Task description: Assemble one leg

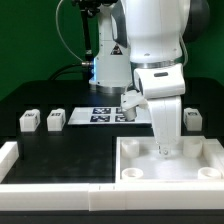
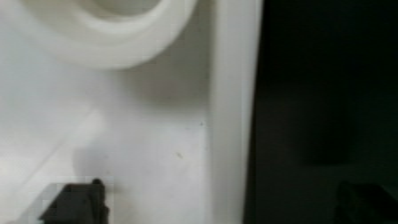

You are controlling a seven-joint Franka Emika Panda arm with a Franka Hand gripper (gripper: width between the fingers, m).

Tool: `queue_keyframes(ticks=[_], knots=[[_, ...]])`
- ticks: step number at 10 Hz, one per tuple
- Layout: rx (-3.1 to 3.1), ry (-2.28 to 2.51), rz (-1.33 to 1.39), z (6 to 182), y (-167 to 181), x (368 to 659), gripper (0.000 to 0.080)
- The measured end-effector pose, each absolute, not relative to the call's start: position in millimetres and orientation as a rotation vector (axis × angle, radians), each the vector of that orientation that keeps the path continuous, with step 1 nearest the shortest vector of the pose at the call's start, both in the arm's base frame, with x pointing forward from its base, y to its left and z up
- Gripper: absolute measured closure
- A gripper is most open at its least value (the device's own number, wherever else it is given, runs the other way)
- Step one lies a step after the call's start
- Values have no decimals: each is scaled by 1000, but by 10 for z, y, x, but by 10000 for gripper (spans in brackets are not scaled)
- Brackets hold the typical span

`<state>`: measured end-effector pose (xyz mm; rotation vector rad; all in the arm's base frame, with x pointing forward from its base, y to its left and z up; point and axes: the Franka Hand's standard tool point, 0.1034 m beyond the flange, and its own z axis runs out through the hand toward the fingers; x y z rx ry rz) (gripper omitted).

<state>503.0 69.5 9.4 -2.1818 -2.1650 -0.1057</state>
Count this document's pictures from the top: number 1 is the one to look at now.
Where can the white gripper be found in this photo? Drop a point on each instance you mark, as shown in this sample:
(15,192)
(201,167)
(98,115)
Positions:
(158,90)

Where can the white square tabletop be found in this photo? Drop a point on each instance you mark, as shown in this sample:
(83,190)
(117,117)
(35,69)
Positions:
(194,158)

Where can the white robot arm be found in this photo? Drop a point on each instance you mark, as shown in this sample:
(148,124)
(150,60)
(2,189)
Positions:
(141,56)

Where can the white sheet with AprilTags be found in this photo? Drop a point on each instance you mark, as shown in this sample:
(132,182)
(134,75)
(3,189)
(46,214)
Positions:
(105,115)

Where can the white U-shaped obstacle fence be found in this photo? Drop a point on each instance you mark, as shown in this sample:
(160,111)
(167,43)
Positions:
(166,195)

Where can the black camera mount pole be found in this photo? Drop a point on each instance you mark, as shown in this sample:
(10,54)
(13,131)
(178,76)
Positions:
(89,9)

